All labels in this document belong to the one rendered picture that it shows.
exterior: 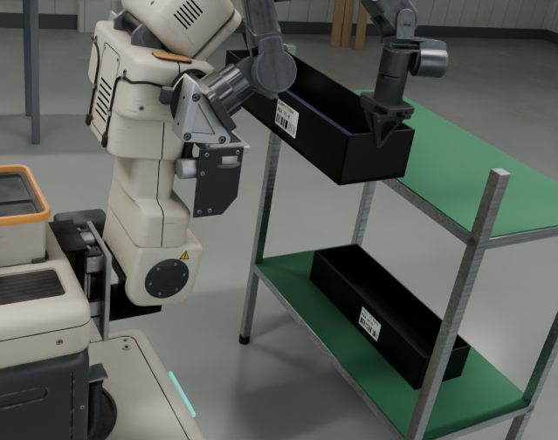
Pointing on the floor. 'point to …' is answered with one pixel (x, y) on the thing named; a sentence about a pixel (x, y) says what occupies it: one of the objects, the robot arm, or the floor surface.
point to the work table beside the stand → (31, 65)
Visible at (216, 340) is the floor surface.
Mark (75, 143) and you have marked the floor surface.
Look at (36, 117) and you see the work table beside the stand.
